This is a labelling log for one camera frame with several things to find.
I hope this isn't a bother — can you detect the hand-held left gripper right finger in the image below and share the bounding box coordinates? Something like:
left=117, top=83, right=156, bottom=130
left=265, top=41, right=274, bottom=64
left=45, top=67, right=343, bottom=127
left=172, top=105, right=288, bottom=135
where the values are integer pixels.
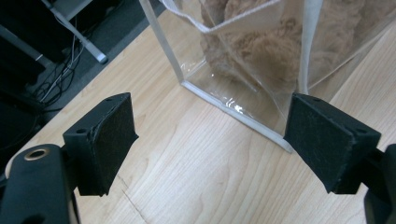
left=283, top=92, right=382, bottom=195

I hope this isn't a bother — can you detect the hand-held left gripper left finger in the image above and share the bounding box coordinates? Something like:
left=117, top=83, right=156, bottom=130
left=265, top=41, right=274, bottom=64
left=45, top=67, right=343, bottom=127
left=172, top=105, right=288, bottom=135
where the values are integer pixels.
left=62, top=91, right=140, bottom=197

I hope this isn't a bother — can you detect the clear plastic storage bag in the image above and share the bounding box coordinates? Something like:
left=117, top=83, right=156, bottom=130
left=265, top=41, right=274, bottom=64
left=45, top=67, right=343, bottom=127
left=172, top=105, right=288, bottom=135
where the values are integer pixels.
left=138, top=0, right=396, bottom=154

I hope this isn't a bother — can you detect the brown plush teddy bear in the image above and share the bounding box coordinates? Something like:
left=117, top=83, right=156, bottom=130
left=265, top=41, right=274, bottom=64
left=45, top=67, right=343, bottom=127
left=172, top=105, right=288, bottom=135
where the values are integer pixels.
left=199, top=0, right=396, bottom=94

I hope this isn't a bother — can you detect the white metal stand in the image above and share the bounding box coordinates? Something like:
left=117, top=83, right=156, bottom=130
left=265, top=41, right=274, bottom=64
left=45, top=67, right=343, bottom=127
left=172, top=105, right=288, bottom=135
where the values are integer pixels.
left=0, top=0, right=108, bottom=65

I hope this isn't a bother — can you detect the bundle of floor cables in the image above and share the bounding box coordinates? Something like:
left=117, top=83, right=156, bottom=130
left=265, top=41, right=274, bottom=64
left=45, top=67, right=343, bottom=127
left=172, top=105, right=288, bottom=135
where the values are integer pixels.
left=31, top=32, right=87, bottom=105

